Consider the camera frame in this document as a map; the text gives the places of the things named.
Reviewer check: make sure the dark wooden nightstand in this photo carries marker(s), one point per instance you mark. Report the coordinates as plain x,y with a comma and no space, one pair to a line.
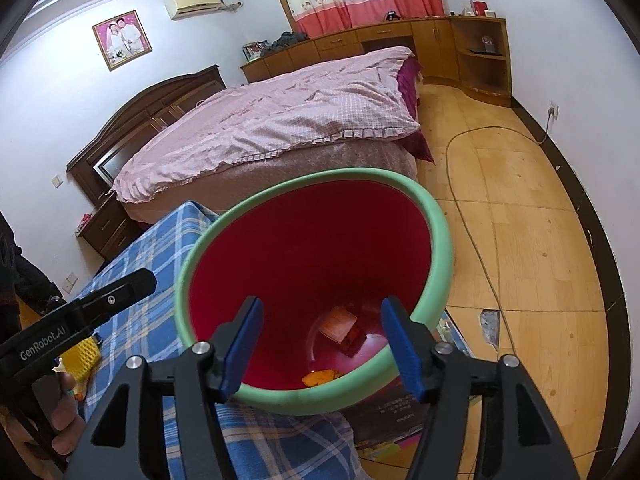
112,227

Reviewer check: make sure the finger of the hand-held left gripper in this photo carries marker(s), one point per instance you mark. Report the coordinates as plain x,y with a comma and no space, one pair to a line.
120,297

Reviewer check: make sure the small red box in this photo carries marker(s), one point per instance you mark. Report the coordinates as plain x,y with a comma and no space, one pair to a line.
352,341

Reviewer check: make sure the wall air conditioner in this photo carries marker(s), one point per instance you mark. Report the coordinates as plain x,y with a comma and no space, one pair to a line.
194,6

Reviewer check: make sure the row of books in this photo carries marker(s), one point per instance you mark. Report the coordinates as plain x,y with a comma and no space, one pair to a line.
252,51

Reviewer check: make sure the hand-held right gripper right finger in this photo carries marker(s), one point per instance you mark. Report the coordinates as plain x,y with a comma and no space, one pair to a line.
405,355

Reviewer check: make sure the bed base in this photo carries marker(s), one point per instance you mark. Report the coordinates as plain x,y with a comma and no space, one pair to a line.
300,165

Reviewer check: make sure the wall light switch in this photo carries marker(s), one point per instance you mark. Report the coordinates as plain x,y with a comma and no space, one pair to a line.
57,180

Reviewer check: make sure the small black device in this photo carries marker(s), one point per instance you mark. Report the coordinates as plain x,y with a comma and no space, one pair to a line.
391,15

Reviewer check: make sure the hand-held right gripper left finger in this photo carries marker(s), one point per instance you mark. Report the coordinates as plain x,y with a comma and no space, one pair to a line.
242,345

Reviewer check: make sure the yellow foam fruit net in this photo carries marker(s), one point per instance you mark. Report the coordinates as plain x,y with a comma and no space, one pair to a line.
82,360

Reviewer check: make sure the dark book under bin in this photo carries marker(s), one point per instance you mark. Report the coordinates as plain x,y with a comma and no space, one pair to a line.
390,420

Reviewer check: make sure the shelf ornament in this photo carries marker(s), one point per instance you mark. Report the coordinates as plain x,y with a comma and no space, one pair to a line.
486,46

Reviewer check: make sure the bed with pink cover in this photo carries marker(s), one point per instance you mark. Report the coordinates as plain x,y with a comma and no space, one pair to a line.
280,110

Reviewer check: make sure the red bin with green rim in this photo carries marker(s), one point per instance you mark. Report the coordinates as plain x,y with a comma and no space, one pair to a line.
300,240

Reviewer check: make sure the wall socket with plug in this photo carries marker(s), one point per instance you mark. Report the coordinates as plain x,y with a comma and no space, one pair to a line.
553,110

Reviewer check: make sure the person's left hand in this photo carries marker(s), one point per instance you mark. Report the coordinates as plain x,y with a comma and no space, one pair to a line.
67,420

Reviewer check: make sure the purple bed sheet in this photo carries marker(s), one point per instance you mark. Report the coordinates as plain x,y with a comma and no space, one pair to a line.
415,125

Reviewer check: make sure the orange peel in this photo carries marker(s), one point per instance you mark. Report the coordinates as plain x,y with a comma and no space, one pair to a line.
320,377

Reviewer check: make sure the low wall socket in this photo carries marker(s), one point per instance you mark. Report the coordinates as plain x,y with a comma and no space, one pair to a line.
71,283

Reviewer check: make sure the dark wooden headboard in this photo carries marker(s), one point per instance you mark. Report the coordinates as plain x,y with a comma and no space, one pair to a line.
150,110

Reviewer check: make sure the wooden corner shelf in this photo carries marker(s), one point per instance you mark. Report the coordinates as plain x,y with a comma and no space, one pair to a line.
482,72

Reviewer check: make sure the long wooden cabinet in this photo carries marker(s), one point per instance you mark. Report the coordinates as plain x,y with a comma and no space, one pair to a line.
350,40

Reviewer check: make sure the framed wall photo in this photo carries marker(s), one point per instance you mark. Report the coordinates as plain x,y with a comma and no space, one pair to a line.
121,39

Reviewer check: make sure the red items on nightstand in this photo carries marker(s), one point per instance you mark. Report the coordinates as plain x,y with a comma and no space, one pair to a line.
85,223

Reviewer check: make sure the blue plaid tablecloth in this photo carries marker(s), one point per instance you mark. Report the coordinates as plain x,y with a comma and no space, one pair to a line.
145,260

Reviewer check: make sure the dark clothes heap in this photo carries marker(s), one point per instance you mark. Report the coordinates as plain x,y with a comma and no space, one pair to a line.
285,42

